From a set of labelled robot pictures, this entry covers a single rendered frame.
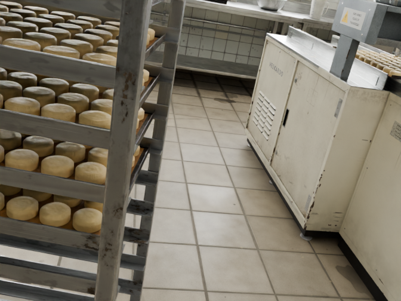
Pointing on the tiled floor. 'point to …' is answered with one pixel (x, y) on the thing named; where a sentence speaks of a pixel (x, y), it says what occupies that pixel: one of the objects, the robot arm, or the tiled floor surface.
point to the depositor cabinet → (311, 132)
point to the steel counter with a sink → (300, 15)
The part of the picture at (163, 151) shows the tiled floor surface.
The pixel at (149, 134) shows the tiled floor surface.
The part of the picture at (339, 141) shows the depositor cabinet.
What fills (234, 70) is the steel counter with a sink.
